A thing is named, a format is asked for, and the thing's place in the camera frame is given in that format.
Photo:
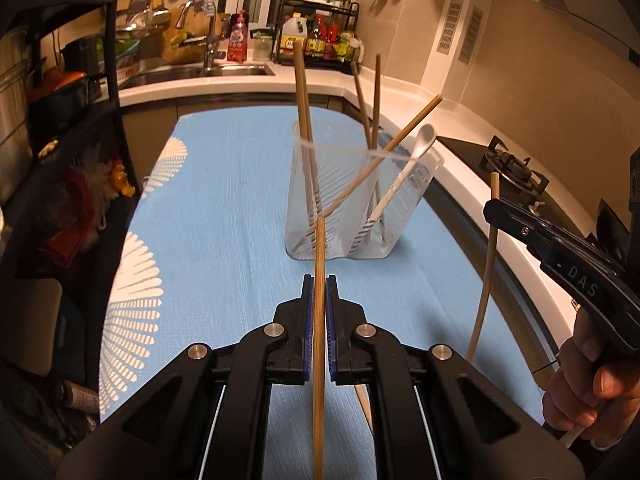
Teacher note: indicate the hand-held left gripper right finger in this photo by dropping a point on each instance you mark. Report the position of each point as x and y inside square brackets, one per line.
[332, 330]

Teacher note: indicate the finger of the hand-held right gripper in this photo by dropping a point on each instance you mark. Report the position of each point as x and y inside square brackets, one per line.
[515, 222]

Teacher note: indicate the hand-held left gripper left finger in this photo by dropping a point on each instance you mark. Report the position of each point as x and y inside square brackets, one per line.
[306, 330]

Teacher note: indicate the clear plastic utensil holder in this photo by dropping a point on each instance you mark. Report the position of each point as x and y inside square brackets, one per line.
[340, 240]

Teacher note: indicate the person's right hand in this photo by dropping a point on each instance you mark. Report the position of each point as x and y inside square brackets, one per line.
[585, 380]

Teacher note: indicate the black gas stove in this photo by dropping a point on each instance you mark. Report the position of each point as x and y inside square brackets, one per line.
[510, 165]

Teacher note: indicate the blue patterned tablecloth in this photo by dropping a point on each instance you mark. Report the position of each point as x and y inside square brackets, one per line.
[225, 210]

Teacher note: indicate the range hood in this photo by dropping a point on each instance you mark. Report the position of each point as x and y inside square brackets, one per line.
[590, 5]

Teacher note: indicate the green packet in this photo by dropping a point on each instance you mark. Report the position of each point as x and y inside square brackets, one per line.
[350, 47]

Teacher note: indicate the red cap sauce bottle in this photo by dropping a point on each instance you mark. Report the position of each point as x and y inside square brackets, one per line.
[332, 37]

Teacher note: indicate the black spice rack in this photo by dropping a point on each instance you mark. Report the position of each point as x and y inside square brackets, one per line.
[352, 10]

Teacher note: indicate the dark sauce bottle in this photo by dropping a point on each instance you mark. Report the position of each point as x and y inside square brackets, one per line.
[315, 40]

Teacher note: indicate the beige storage box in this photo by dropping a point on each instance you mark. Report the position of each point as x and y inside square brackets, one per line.
[30, 325]

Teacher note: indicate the steel sink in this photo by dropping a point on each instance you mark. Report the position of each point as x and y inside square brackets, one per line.
[190, 75]

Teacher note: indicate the clear jar with green lid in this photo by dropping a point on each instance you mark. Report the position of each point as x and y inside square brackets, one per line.
[262, 45]

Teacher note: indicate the red dish soap bottle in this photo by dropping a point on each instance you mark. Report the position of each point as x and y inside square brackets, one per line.
[238, 40]

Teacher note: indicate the chrome faucet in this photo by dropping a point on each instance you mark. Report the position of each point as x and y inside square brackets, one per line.
[210, 35]

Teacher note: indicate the green plastic basin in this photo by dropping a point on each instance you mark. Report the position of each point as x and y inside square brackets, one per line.
[127, 49]

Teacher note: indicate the steel bowl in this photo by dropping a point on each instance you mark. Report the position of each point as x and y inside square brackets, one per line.
[137, 27]

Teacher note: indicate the black metal shelf rack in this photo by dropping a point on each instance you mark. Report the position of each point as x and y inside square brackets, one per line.
[112, 35]

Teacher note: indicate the orange pot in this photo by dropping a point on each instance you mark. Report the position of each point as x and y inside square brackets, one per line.
[57, 79]

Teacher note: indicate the black pot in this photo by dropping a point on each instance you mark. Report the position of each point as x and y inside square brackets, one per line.
[82, 52]

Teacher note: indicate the white wall vent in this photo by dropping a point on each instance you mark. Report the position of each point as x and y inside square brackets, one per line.
[450, 27]
[471, 35]

